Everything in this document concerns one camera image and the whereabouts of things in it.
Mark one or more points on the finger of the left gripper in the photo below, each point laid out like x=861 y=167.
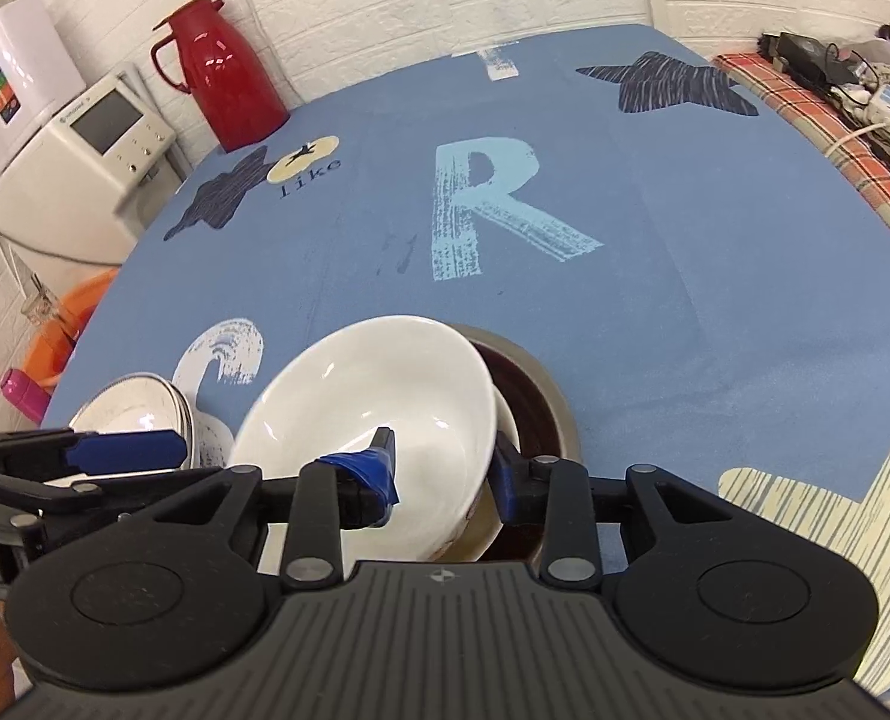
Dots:
x=146 y=451

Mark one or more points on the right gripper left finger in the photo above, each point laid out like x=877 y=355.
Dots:
x=340 y=491

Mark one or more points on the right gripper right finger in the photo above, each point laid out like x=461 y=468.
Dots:
x=555 y=493

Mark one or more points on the large white silver-rimmed plate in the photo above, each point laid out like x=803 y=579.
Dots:
x=140 y=402

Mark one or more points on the stainless steel bowl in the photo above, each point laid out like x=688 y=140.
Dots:
x=542 y=414

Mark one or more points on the white bowl red pattern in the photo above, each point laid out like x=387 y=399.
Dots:
x=427 y=383

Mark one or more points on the white floral plate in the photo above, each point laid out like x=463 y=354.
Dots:
x=214 y=441

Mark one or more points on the orange plastic basin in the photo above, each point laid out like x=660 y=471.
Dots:
x=53 y=343

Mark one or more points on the blue patterned tablecloth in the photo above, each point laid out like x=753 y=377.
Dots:
x=708 y=291

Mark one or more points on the white water dispenser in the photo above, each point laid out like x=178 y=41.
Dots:
x=82 y=192

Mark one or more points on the white water purifier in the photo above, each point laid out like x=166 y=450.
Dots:
x=38 y=76

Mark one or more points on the red thermos jug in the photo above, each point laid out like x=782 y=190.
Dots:
x=223 y=74

